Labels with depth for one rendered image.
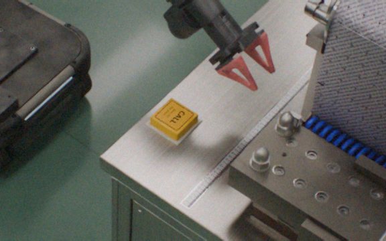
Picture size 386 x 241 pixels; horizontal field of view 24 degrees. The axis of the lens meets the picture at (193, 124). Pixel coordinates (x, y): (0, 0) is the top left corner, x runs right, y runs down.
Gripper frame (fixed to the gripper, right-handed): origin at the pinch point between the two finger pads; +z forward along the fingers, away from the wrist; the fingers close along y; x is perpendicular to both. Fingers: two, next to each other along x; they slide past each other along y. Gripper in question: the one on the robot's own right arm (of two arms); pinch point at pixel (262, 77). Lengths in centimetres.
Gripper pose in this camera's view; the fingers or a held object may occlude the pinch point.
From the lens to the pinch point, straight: 172.5
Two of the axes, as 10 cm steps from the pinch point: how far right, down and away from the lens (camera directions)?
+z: 6.3, 7.7, 1.3
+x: 4.9, -2.6, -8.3
